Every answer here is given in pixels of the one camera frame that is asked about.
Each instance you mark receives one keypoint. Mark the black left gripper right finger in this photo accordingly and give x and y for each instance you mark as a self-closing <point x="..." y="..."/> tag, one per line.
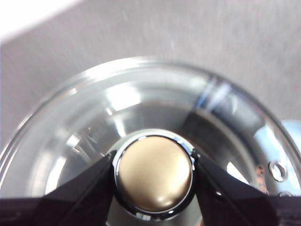
<point x="230" y="207"/>

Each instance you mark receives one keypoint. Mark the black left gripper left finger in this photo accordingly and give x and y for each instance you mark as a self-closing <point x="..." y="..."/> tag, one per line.
<point x="70" y="207"/>

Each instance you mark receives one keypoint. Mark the glass lid with green knob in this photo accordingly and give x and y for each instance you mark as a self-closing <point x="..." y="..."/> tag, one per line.
<point x="155" y="169"/>

